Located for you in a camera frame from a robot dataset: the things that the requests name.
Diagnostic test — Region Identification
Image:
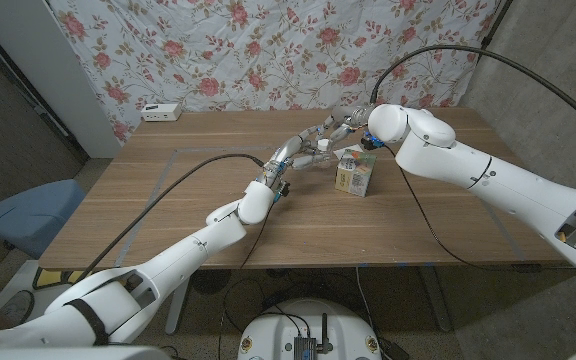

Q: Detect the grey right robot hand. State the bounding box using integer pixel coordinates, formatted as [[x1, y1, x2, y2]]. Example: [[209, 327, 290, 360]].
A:
[[320, 105, 371, 146]]

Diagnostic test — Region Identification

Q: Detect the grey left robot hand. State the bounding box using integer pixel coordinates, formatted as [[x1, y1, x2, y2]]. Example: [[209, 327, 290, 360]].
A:
[[256, 125, 332, 187]]

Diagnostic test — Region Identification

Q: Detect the colourful cardboard box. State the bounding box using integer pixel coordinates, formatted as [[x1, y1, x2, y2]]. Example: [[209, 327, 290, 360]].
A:
[[334, 149, 378, 198]]

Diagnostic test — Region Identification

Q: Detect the floral backdrop cloth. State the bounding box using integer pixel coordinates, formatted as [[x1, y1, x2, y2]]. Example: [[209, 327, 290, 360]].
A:
[[47, 0, 502, 144]]

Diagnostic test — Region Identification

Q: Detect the white power strip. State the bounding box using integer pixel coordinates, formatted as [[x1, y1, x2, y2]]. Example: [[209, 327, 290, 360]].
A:
[[140, 102, 183, 123]]

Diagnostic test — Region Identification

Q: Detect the black round perforated disc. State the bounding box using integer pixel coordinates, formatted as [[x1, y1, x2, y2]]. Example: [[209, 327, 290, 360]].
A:
[[190, 269, 232, 295]]

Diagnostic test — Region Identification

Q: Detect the black backdrop pole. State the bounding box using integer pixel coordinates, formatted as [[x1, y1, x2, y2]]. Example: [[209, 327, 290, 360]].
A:
[[476, 0, 515, 64]]

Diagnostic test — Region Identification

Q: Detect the white robot torso base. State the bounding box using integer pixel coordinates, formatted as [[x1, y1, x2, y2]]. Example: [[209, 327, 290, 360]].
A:
[[237, 298, 382, 360]]

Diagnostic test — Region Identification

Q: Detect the white table leg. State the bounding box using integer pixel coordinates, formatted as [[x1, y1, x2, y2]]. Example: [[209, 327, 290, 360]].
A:
[[164, 277, 193, 336]]

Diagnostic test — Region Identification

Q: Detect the black antenna module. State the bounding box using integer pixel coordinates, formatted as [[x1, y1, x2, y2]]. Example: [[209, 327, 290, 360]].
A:
[[293, 313, 334, 360]]

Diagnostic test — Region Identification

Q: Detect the grey table leg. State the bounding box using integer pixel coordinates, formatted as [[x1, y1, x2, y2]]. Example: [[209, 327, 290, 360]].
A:
[[420, 264, 453, 334]]

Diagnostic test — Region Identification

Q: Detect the white partition panel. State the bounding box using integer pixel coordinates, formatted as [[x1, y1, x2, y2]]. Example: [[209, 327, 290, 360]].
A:
[[0, 0, 123, 160]]

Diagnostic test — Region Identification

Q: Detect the blue stool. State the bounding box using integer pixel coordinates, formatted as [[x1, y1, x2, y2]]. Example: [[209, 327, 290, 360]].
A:
[[0, 178, 87, 260]]

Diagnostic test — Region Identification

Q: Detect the yellow black floor mat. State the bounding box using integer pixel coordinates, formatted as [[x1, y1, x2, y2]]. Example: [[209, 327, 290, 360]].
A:
[[34, 267, 85, 290]]

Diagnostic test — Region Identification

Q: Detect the white floor board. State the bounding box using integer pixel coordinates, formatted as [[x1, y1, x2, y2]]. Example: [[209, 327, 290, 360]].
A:
[[0, 259, 39, 311]]

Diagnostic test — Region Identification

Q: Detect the grey sneaker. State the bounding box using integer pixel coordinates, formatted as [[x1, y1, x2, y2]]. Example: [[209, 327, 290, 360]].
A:
[[0, 289, 36, 324]]

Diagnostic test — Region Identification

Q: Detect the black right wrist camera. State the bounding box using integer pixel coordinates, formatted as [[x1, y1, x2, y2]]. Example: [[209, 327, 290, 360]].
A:
[[360, 130, 385, 151]]

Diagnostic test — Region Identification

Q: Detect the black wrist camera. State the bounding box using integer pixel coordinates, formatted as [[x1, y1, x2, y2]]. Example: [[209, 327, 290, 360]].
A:
[[273, 180, 292, 202], [360, 130, 385, 151]]

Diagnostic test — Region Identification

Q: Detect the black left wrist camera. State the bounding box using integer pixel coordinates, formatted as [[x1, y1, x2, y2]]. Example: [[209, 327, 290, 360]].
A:
[[273, 180, 292, 202]]

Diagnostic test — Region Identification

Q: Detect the left arm thick black cable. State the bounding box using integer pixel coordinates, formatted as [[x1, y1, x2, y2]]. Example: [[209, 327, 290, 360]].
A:
[[80, 153, 265, 281]]

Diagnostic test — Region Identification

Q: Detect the arm thick black cable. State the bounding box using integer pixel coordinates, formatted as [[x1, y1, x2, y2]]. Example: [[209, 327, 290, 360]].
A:
[[80, 153, 265, 281], [369, 44, 576, 137]]

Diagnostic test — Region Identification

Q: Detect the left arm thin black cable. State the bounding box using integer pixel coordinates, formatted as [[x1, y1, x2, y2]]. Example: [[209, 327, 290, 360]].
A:
[[217, 199, 275, 360]]

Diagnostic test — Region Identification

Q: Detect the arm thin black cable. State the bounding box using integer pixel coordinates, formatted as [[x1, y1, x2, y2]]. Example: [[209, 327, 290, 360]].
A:
[[217, 199, 275, 360], [382, 142, 576, 275]]

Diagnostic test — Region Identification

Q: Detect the right arm thick black cable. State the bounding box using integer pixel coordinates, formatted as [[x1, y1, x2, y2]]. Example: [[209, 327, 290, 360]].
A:
[[369, 44, 576, 137]]

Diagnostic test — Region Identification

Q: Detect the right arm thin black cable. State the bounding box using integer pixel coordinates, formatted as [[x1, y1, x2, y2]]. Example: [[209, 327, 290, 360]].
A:
[[382, 142, 576, 275]]

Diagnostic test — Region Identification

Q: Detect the grey floor cable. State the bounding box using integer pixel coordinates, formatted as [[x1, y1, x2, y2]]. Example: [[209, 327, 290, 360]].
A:
[[355, 266, 379, 339]]

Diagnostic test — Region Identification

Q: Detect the black floor cable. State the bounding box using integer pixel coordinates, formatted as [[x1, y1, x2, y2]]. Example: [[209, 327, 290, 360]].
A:
[[221, 276, 272, 335]]

